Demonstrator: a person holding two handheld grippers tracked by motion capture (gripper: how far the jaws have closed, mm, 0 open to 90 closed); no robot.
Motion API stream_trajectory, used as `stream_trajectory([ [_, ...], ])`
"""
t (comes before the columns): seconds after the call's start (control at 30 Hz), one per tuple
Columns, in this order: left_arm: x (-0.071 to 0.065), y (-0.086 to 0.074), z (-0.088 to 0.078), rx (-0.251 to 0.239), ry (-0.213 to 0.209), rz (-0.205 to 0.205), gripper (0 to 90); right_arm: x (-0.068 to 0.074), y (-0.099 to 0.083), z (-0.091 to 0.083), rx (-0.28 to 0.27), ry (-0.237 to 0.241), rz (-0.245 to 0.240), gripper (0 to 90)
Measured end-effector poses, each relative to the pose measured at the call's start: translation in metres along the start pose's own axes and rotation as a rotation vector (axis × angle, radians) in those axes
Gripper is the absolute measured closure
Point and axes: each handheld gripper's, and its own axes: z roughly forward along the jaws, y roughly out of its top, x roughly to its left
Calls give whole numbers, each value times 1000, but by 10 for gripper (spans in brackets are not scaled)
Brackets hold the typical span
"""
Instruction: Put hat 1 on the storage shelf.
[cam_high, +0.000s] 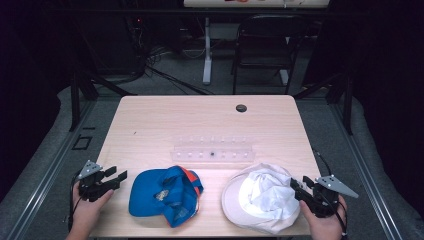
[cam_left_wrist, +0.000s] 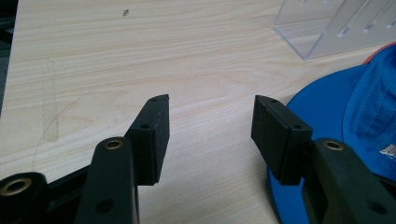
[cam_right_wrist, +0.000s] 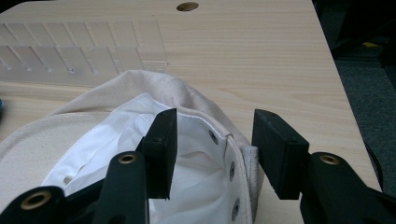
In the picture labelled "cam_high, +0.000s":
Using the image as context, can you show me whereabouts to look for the white desk leg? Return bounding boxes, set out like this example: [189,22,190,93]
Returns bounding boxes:
[202,16,213,86]

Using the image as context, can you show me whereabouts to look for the dark equipment with red light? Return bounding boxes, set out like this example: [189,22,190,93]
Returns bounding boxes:
[125,15,148,75]

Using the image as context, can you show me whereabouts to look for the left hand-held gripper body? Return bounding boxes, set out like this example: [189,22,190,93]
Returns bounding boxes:
[77,159,116,203]

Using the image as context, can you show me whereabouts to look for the person's left hand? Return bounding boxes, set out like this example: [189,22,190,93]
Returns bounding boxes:
[71,182,115,232]

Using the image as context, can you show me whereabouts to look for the black metal stand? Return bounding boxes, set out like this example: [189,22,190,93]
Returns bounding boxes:
[68,66,138,133]
[293,72,355,136]

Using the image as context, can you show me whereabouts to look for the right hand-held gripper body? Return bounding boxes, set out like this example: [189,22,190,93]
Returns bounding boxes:
[307,174,360,220]

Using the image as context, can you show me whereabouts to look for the black floor cables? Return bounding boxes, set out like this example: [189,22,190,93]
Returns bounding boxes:
[145,46,214,96]

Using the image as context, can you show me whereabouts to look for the aluminium floor rail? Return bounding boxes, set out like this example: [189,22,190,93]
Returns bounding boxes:
[329,102,405,240]
[5,99,98,240]

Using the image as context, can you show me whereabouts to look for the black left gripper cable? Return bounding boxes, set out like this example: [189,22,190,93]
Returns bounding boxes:
[67,171,84,233]

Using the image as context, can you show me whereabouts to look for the black folding chair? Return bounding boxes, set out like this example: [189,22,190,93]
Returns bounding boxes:
[231,14,308,96]

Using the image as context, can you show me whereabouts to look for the person's right hand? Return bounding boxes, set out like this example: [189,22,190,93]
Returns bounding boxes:
[298,195,348,240]

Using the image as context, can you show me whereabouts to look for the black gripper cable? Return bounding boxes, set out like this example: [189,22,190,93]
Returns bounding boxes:
[312,148,335,178]
[67,171,84,233]

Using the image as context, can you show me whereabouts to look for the blue and orange cap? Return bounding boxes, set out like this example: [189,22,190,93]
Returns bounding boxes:
[128,164,205,229]

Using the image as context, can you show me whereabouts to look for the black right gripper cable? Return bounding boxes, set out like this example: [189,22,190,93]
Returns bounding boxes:
[312,148,335,178]

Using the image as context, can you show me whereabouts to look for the white bucket hat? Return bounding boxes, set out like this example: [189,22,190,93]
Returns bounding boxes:
[220,162,303,235]

